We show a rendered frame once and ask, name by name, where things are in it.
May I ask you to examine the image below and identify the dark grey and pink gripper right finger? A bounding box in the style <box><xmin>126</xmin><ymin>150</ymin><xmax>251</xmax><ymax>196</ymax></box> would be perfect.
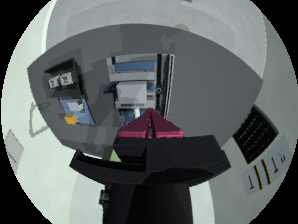
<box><xmin>150</xmin><ymin>108</ymin><xmax>185</xmax><ymax>138</ymax></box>

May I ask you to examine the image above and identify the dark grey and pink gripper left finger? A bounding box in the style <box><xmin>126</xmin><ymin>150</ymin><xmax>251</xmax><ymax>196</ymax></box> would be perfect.
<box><xmin>116</xmin><ymin>108</ymin><xmax>150</xmax><ymax>138</ymax></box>

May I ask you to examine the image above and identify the yellow block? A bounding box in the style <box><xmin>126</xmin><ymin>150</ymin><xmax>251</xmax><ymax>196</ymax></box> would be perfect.
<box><xmin>64</xmin><ymin>113</ymin><xmax>78</xmax><ymax>125</ymax></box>

